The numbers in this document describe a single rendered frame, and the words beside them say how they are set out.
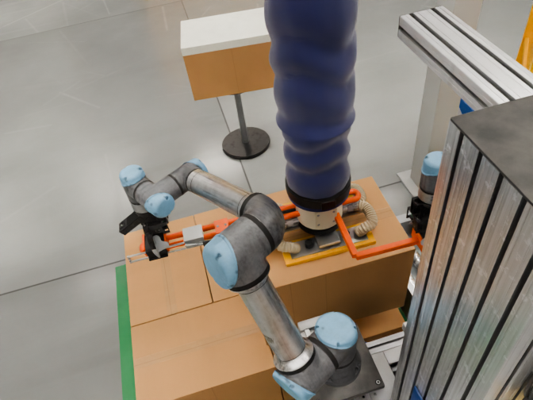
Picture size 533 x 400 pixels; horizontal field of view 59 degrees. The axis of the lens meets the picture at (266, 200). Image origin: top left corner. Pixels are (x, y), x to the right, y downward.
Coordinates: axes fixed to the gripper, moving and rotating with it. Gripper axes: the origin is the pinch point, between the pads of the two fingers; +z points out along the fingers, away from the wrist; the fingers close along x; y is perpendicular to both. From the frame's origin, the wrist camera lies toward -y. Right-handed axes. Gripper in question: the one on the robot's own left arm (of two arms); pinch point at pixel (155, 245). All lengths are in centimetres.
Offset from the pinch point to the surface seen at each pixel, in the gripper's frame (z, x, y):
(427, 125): 65, 99, 161
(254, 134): 118, 197, 64
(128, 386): 120, 12, -48
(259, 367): 66, -23, 25
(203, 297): 66, 18, 6
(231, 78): 47, 172, 52
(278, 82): -55, -2, 49
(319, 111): -50, -11, 58
